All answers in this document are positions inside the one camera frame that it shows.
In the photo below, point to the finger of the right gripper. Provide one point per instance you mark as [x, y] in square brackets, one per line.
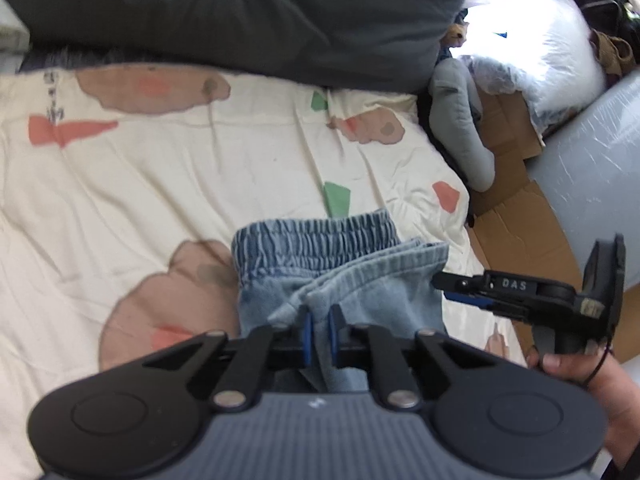
[480, 302]
[450, 282]

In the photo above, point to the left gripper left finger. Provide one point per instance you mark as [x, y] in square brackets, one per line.
[266, 350]

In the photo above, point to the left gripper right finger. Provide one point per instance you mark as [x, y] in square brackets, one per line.
[378, 353]

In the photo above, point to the light blue denim jeans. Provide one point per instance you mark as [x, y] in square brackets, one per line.
[358, 263]

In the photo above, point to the dark clothes pile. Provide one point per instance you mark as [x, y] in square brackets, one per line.
[614, 36]

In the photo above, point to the person's right hand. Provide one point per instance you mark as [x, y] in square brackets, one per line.
[610, 385]

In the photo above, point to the brown cardboard box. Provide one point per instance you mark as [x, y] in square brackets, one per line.
[516, 230]

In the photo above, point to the grey blue headboard panel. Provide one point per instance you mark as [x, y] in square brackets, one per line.
[589, 172]

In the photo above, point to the grey plush toy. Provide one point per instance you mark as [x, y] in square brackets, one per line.
[455, 112]

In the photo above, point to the cream cartoon print bedsheet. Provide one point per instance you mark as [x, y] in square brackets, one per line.
[123, 186]

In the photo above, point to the white plastic bag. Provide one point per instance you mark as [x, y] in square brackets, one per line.
[540, 48]

